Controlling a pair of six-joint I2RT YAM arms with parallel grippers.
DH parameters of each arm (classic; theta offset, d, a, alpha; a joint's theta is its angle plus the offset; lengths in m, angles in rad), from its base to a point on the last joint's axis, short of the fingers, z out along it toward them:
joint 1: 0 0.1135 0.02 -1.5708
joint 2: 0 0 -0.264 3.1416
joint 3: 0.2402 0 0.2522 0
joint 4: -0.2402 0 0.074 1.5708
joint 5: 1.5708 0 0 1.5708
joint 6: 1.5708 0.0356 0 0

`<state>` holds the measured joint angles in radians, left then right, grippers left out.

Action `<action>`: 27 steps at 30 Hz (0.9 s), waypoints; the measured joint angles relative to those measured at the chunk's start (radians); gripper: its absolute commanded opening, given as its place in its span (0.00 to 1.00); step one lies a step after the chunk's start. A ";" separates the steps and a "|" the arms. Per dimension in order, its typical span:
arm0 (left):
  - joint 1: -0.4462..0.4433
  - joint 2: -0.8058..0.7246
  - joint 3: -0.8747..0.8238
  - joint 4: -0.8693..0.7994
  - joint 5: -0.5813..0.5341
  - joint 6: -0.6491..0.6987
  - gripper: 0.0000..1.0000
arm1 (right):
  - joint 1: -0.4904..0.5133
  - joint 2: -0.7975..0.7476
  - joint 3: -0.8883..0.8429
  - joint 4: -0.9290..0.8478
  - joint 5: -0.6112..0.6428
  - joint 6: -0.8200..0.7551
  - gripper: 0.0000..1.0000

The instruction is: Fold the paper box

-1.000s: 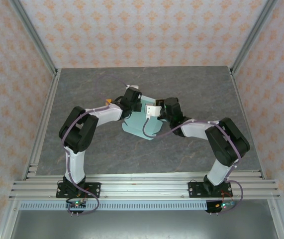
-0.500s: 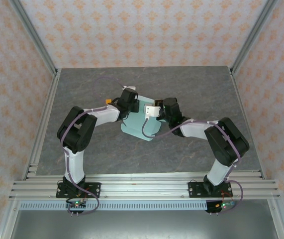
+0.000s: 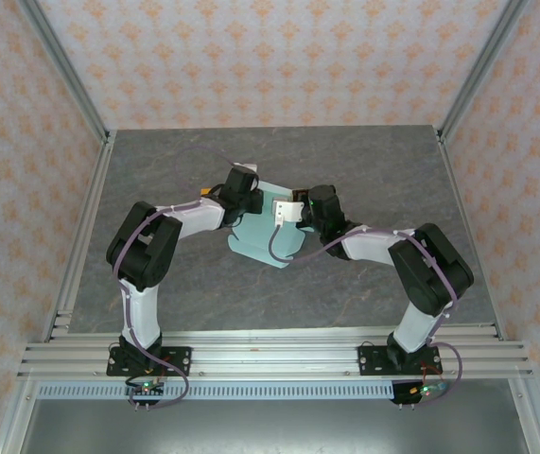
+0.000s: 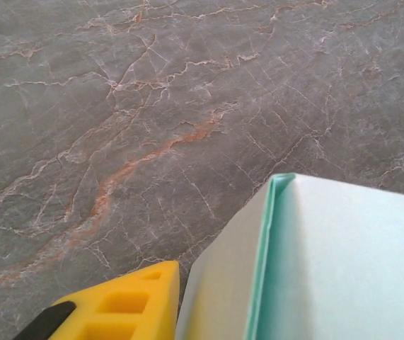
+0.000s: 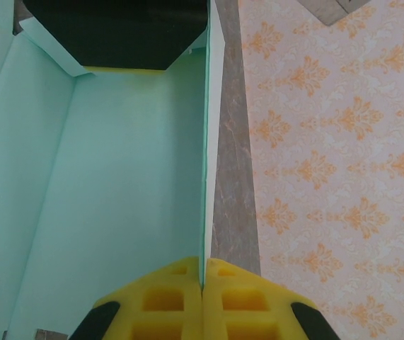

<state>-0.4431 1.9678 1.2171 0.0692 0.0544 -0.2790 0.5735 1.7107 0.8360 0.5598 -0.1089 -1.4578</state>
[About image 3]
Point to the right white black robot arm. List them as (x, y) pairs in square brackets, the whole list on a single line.
[(421, 321)]

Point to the aluminium frame post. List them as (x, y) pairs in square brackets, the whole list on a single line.
[(66, 71), (482, 71)]

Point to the light teal paper box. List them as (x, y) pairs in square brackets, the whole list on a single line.
[(255, 236)]

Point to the long aluminium base rail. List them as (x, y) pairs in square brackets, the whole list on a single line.
[(274, 354)]

